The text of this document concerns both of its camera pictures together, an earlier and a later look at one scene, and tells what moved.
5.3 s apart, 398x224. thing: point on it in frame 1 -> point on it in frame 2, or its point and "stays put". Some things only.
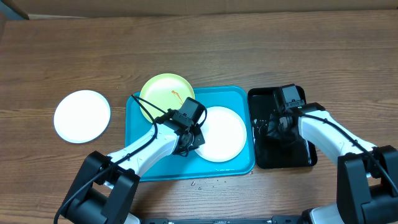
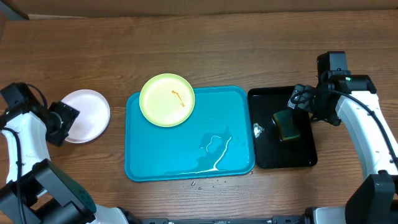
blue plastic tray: (138, 122) stays put
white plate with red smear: (225, 133) -> (93, 119)
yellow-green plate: (165, 91) stays put
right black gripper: (272, 130) -> (301, 98)
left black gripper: (199, 140) -> (73, 114)
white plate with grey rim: (82, 116) stays put
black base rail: (283, 219) stays put
